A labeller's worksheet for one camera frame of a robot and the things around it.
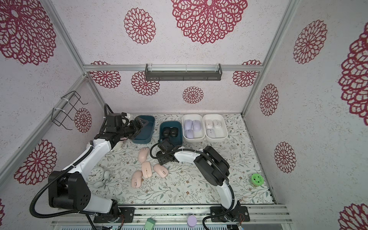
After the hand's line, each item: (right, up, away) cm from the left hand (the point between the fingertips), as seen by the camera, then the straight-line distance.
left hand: (145, 126), depth 84 cm
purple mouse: (+26, +1, +26) cm, 37 cm away
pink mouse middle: (0, -27, +4) cm, 27 cm away
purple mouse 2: (+27, -5, +21) cm, 35 cm away
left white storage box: (+33, -7, +23) cm, 41 cm away
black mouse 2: (+15, -4, +23) cm, 28 cm away
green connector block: (+6, -48, -13) cm, 51 cm away
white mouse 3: (+43, -5, +22) cm, 48 cm away
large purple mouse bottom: (+32, +1, +26) cm, 41 cm away
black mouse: (+9, -4, +23) cm, 25 cm away
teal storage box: (-7, -7, +23) cm, 25 cm away
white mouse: (+42, +2, +27) cm, 50 cm away
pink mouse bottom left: (-5, -31, 0) cm, 31 cm away
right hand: (+8, -19, +12) cm, 24 cm away
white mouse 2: (+49, +2, +28) cm, 56 cm away
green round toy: (+65, -31, -2) cm, 71 cm away
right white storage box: (+51, -6, +25) cm, 57 cm away
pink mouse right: (+9, -27, +2) cm, 28 cm away
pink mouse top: (-4, -19, +11) cm, 22 cm away
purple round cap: (+26, -43, -19) cm, 54 cm away
